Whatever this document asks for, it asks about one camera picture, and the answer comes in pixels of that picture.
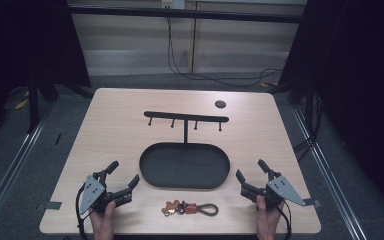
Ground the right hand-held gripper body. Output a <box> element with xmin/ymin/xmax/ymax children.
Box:
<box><xmin>240</xmin><ymin>170</ymin><xmax>307</xmax><ymax>210</ymax></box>

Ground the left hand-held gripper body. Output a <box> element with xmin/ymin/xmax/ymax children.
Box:
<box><xmin>78</xmin><ymin>170</ymin><xmax>134</xmax><ymax>216</ymax></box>

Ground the black key rack with tray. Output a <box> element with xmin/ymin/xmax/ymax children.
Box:
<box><xmin>138</xmin><ymin>110</ymin><xmax>231</xmax><ymax>190</ymax></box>

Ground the keychain with olive cord loop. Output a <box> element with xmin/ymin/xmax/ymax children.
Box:
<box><xmin>161</xmin><ymin>199</ymin><xmax>220</xmax><ymax>217</ymax></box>

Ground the person's left hand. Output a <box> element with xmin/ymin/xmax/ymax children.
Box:
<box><xmin>89</xmin><ymin>200</ymin><xmax>117</xmax><ymax>240</ymax></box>

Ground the person's right hand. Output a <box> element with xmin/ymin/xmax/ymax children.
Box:
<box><xmin>255</xmin><ymin>195</ymin><xmax>285</xmax><ymax>240</ymax></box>

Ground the grey tape piece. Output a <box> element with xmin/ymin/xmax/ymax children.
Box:
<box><xmin>302</xmin><ymin>197</ymin><xmax>322</xmax><ymax>208</ymax></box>
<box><xmin>44</xmin><ymin>201</ymin><xmax>63</xmax><ymax>211</ymax></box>

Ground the black metal stand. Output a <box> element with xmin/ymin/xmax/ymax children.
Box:
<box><xmin>26</xmin><ymin>71</ymin><xmax>61</xmax><ymax>134</ymax></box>

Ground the yellow tape strip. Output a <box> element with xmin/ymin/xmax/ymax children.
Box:
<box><xmin>14</xmin><ymin>90</ymin><xmax>31</xmax><ymax>111</ymax></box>

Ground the dark curtain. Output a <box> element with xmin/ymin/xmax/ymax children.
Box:
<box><xmin>277</xmin><ymin>0</ymin><xmax>384</xmax><ymax>214</ymax></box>
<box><xmin>0</xmin><ymin>0</ymin><xmax>92</xmax><ymax>149</ymax></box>

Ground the black horizontal bar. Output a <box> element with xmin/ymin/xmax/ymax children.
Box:
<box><xmin>67</xmin><ymin>4</ymin><xmax>303</xmax><ymax>24</ymax></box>

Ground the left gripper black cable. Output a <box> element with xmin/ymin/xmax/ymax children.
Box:
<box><xmin>75</xmin><ymin>184</ymin><xmax>91</xmax><ymax>240</ymax></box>

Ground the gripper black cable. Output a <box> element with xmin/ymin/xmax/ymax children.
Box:
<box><xmin>75</xmin><ymin>184</ymin><xmax>91</xmax><ymax>240</ymax></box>
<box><xmin>280</xmin><ymin>199</ymin><xmax>293</xmax><ymax>240</ymax></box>

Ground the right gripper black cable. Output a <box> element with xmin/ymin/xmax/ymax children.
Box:
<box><xmin>280</xmin><ymin>199</ymin><xmax>293</xmax><ymax>240</ymax></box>

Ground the aluminium floor rail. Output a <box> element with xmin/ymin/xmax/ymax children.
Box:
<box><xmin>290</xmin><ymin>105</ymin><xmax>368</xmax><ymax>240</ymax></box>
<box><xmin>0</xmin><ymin>108</ymin><xmax>54</xmax><ymax>232</ymax></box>

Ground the bundle of black cables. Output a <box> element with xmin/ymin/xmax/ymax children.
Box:
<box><xmin>292</xmin><ymin>92</ymin><xmax>325</xmax><ymax>162</ymax></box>

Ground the black power cable on floor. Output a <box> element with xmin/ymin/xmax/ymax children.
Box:
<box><xmin>166</xmin><ymin>6</ymin><xmax>286</xmax><ymax>89</ymax></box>

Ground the white wall socket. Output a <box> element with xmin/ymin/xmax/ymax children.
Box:
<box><xmin>160</xmin><ymin>0</ymin><xmax>186</xmax><ymax>10</ymax></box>

